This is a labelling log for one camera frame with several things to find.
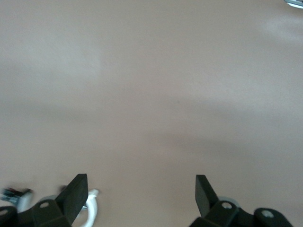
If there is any silver metal part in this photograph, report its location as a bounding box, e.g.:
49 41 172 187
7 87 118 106
283 0 303 9

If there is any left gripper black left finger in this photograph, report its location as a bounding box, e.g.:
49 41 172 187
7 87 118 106
0 174 89 227

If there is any white semicircular pipe clamp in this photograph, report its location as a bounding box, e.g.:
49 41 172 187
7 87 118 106
17 188 98 227

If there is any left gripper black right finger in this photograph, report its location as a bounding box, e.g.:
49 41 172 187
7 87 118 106
188 174 294 227

